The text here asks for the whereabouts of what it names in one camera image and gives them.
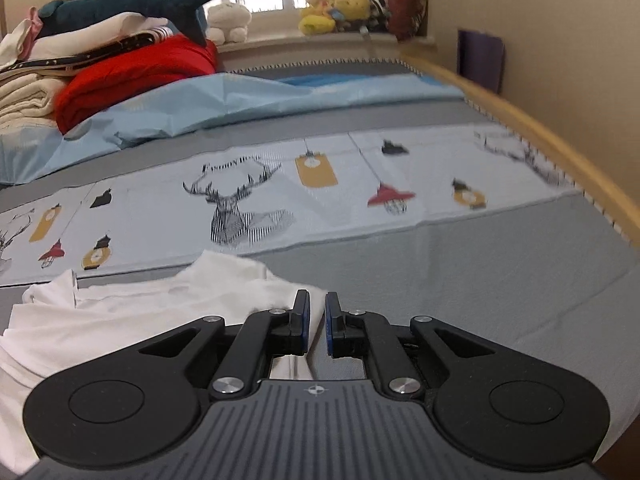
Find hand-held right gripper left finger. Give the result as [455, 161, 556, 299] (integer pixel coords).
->
[115, 289, 312, 401]

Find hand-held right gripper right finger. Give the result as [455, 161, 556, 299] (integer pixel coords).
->
[325, 291, 521, 401]

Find white shirt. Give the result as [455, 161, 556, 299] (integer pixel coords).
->
[0, 250, 326, 478]

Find pink and white clothes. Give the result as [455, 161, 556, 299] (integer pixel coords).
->
[0, 7, 43, 68]

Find light blue duvet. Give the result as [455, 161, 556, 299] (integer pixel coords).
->
[0, 71, 466, 186]

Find windowsill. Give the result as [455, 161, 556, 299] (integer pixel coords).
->
[217, 27, 441, 56]

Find red folded blanket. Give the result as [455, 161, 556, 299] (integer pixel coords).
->
[54, 35, 221, 136]

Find purple board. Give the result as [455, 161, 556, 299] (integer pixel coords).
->
[457, 29, 506, 96]

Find yellow duck plush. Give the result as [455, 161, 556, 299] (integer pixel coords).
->
[298, 0, 337, 36]

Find striped dark plush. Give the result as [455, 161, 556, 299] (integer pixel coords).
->
[367, 2, 393, 31]

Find white plush toy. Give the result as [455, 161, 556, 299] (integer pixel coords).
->
[205, 2, 252, 45]

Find yellow round plush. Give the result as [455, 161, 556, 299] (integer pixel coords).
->
[327, 0, 372, 23]

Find dark red cushion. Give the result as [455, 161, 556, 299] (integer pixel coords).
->
[386, 0, 428, 42]

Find dark star-print blanket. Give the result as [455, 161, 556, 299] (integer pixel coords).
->
[0, 27, 178, 83]

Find white folded quilt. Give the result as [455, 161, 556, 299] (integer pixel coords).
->
[32, 12, 171, 56]

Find dark blue shark plush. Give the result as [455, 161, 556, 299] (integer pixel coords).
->
[36, 0, 224, 46]

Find wooden bed frame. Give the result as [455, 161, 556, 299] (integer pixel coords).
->
[400, 42, 640, 261]

